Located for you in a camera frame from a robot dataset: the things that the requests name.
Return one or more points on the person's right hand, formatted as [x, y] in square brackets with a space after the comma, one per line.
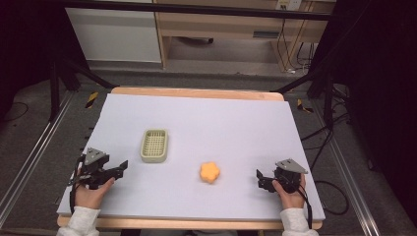
[290, 199]

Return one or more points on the white power strip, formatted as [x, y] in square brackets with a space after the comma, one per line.
[287, 4]

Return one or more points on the light wooden desk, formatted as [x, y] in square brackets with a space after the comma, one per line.
[223, 24]

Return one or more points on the white foam board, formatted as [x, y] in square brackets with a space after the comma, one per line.
[209, 131]

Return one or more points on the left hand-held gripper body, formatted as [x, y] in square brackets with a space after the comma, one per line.
[93, 165]

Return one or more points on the black metal stand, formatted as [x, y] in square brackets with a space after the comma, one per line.
[54, 88]
[328, 98]

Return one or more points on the person's left hand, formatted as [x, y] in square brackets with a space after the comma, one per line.
[91, 196]

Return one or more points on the yellow black floor tape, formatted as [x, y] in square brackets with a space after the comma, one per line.
[92, 99]
[303, 106]

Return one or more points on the black horizontal frame bar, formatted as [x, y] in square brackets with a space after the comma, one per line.
[196, 9]

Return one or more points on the beige plastic soap dish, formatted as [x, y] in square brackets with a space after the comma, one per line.
[154, 145]

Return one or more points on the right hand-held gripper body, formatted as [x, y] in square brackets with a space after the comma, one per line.
[289, 175]

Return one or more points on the white cabinet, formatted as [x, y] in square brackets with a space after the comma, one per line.
[114, 36]

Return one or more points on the metal floor rail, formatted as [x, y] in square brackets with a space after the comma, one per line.
[352, 183]
[36, 154]

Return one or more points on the wooden table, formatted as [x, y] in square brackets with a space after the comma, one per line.
[196, 92]

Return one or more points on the orange flower-shaped soap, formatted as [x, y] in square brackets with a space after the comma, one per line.
[209, 172]

